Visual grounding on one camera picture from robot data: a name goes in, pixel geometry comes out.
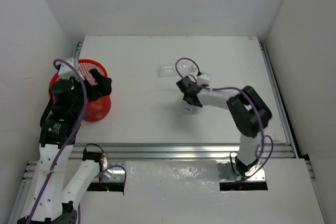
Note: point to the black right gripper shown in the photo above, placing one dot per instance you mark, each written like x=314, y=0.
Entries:
x=197, y=84

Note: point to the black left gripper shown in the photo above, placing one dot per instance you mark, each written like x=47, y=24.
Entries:
x=92, y=87

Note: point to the clear unlabelled plastic bottle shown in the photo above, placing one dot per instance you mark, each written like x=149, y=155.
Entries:
x=168, y=70

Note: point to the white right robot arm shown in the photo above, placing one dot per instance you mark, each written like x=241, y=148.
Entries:
x=249, y=112

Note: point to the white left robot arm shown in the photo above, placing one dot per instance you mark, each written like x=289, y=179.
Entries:
x=52, y=201

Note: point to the red mesh plastic bin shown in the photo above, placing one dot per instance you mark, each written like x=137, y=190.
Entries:
x=95, y=110

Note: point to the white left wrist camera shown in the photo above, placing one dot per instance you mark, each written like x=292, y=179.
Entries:
x=65, y=72

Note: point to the aluminium table rail front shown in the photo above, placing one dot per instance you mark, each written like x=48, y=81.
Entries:
x=121, y=154

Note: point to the aluminium right side rail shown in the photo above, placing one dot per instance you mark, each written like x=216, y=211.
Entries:
x=279, y=102

